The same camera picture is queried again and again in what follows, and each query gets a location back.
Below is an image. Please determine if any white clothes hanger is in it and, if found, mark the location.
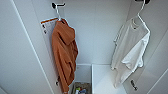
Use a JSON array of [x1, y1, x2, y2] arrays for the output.
[[130, 0, 150, 29], [53, 3, 64, 23]]

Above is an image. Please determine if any white wardrobe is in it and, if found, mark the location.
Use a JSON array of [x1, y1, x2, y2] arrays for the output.
[[0, 0, 168, 94]]

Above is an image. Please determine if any dark metal door hinge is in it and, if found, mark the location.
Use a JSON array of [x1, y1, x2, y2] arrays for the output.
[[129, 79, 139, 92], [54, 75, 61, 87]]

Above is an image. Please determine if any white T-shirt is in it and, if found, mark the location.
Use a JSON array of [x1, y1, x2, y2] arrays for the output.
[[110, 16, 152, 89]]

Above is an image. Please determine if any white shelf compartment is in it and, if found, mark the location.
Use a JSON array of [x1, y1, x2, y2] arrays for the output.
[[90, 63, 129, 94]]

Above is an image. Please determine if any grey storage basket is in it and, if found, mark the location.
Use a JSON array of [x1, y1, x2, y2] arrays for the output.
[[70, 81, 92, 94]]

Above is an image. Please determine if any black wardrobe hook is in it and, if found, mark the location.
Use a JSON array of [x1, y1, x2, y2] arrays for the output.
[[50, 2, 67, 9], [134, 0, 152, 4]]

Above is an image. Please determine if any white bottle green cap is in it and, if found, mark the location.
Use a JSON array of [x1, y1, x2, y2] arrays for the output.
[[74, 86, 82, 94]]

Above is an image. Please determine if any paper sign orange edge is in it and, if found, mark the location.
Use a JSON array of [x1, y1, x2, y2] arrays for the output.
[[40, 17, 60, 37]]

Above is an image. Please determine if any orange garment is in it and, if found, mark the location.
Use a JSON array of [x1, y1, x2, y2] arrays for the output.
[[50, 18, 80, 94]]

